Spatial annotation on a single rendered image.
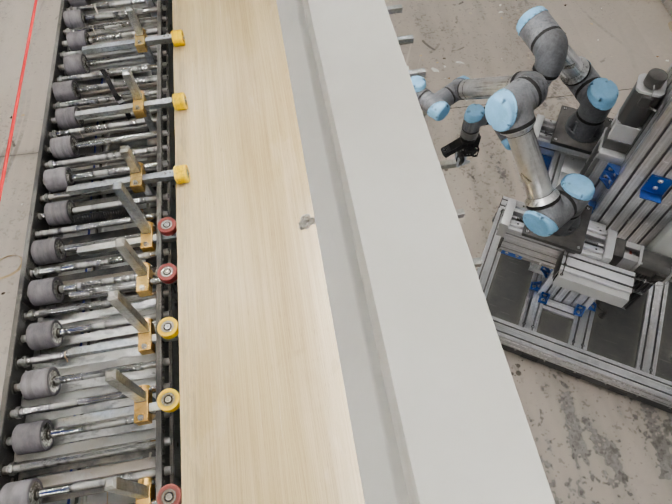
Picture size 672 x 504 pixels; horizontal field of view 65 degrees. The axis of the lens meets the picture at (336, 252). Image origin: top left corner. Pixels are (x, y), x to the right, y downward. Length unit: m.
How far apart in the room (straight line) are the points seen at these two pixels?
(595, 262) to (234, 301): 1.40
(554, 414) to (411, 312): 2.69
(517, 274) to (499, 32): 2.25
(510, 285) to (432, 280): 2.62
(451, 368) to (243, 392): 1.67
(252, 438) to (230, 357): 0.31
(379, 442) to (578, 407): 2.69
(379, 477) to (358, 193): 0.20
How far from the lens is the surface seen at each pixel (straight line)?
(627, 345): 3.03
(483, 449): 0.32
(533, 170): 1.87
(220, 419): 1.97
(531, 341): 2.84
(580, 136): 2.46
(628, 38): 4.88
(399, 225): 0.37
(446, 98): 2.11
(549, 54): 2.04
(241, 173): 2.43
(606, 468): 3.04
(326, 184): 0.50
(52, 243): 2.58
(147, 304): 2.42
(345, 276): 0.44
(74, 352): 2.33
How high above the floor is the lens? 2.77
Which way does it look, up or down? 60 degrees down
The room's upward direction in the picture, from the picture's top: 4 degrees counter-clockwise
